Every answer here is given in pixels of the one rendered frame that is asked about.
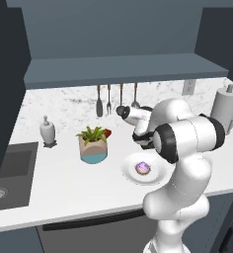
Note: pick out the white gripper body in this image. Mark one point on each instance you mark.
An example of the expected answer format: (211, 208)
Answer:
(143, 138)

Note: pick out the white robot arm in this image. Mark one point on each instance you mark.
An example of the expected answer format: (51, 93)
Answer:
(184, 171)

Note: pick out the dark base cabinet door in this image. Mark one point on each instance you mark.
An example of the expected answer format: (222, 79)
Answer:
(217, 217)

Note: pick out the dark tall cabinet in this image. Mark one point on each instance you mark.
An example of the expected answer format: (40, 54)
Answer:
(6, 82)

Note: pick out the grey-blue base cabinet door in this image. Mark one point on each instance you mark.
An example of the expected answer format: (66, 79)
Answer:
(15, 242)

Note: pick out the purple frosted donut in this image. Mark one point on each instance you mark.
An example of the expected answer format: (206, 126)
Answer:
(143, 168)

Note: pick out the white round plate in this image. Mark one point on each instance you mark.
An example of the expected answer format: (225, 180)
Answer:
(132, 171)

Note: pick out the red object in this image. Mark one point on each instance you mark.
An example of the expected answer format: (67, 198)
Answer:
(108, 133)

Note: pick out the hanging metal spoon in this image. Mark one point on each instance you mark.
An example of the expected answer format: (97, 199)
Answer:
(135, 100)

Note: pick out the hanging black utensil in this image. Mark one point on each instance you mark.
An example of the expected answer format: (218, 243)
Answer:
(121, 95)

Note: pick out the hanging metal fork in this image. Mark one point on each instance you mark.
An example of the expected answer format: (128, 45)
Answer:
(109, 103)

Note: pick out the potted green plant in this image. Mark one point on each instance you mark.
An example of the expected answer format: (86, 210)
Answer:
(93, 148)

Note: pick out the hanging black spatula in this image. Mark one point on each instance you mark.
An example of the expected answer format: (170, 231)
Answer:
(99, 107)

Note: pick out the grey soap dispenser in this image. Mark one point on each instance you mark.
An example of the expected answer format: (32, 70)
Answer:
(47, 131)

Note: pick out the grey dishwasher front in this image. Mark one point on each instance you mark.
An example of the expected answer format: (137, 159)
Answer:
(98, 238)

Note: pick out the dark grey sink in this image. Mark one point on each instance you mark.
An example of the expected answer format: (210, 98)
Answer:
(13, 178)

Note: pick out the white wall outlet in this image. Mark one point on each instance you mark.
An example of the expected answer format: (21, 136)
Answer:
(189, 87)

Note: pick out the grey-blue wall cabinet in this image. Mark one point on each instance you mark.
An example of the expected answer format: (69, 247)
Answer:
(115, 39)

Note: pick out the dark wall cabinet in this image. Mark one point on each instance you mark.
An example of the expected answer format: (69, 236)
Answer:
(220, 39)

